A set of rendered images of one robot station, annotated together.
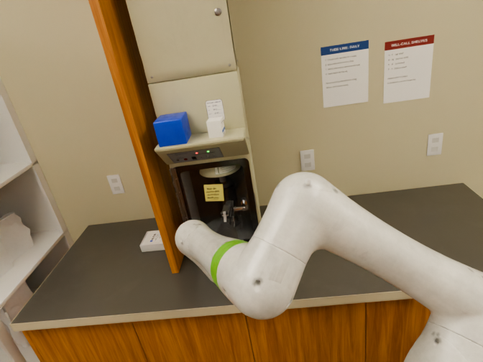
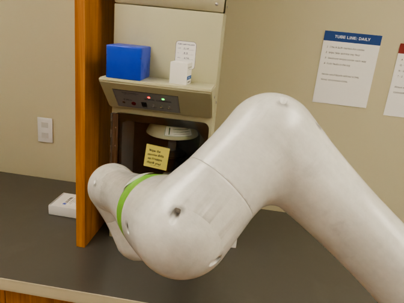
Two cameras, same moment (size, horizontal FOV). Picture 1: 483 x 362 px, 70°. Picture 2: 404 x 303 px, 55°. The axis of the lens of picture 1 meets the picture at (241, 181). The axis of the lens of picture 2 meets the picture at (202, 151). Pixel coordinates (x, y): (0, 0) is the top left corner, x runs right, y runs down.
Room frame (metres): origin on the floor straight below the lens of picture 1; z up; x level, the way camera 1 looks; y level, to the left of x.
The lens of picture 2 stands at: (0.05, -0.02, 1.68)
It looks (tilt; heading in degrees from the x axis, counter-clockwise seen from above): 18 degrees down; 0
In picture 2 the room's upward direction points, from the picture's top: 6 degrees clockwise
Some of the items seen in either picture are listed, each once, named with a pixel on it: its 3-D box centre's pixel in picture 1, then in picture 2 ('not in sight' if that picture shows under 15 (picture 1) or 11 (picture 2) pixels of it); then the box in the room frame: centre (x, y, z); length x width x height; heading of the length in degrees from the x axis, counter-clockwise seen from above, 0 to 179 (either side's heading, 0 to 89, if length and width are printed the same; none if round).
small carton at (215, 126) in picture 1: (215, 127); (180, 72); (1.18, 0.06, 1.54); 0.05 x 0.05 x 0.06; 79
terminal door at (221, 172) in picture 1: (218, 207); (157, 177); (1.23, 0.11, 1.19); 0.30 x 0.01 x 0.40; 84
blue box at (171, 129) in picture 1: (172, 128); (128, 61); (1.19, 0.21, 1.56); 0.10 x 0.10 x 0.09; 84
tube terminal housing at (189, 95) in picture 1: (215, 164); (168, 127); (1.36, 0.10, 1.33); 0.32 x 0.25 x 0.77; 84
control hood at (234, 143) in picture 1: (203, 150); (158, 97); (1.18, 0.12, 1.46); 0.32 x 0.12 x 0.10; 84
